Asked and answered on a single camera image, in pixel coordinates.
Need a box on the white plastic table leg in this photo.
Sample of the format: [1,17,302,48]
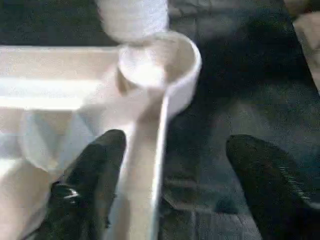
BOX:
[96,0,169,45]

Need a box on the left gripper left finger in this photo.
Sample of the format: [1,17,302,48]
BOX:
[32,129,127,240]

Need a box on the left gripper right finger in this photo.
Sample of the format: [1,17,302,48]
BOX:
[226,134,320,240]

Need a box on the white plastic table top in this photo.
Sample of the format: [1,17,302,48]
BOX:
[0,31,203,240]

